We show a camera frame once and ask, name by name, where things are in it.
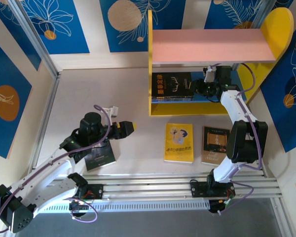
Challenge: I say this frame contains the grey metal sheet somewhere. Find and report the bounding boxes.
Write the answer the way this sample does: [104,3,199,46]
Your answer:
[4,198,287,237]

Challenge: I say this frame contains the aluminium rail frame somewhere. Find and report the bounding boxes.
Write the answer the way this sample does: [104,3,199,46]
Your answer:
[11,172,284,205]

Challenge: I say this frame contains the aluminium side rail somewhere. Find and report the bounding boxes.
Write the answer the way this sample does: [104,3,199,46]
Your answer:
[27,70,62,178]
[258,161,267,178]

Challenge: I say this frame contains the white slotted cable duct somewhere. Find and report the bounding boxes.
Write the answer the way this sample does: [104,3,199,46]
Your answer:
[44,200,211,213]

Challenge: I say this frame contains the black antler book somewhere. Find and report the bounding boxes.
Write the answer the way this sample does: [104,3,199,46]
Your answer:
[151,72,195,98]

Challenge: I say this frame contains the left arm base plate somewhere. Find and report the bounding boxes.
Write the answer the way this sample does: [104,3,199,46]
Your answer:
[75,184,104,200]

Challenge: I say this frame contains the black wolf eyes book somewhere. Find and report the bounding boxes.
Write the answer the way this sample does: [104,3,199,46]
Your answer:
[85,142,116,171]

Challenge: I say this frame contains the brown scroll book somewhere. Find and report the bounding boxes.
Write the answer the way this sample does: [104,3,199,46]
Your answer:
[201,125,232,165]

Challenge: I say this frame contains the purple old man book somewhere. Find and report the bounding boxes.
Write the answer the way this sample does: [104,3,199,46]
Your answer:
[151,96,194,100]

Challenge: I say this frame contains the dark book with red portrait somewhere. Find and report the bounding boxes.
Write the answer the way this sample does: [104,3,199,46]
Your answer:
[151,98,194,103]

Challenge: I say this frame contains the black base connector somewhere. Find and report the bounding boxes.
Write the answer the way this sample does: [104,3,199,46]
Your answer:
[208,198,234,216]
[68,199,90,218]

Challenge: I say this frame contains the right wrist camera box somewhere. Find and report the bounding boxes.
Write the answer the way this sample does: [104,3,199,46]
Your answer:
[203,65,215,83]

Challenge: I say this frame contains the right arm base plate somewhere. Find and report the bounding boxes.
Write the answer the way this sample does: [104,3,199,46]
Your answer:
[189,181,236,198]

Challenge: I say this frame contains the aluminium corner post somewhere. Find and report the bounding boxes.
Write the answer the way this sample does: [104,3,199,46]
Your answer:
[3,0,61,77]

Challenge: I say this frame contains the yellow pink blue bookshelf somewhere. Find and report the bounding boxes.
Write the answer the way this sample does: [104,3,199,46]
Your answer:
[148,6,295,117]

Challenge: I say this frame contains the yellow cartoon book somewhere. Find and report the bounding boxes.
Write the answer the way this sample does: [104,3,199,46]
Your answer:
[163,122,194,164]

